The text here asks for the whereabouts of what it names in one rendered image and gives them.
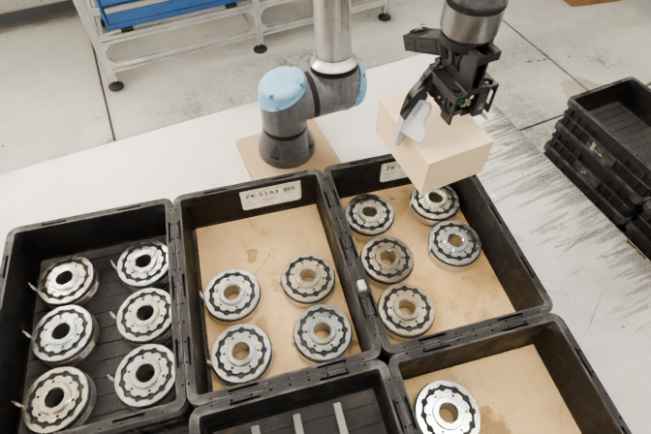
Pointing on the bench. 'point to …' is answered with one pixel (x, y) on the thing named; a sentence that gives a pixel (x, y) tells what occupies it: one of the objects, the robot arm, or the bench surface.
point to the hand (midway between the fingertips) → (431, 129)
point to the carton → (434, 145)
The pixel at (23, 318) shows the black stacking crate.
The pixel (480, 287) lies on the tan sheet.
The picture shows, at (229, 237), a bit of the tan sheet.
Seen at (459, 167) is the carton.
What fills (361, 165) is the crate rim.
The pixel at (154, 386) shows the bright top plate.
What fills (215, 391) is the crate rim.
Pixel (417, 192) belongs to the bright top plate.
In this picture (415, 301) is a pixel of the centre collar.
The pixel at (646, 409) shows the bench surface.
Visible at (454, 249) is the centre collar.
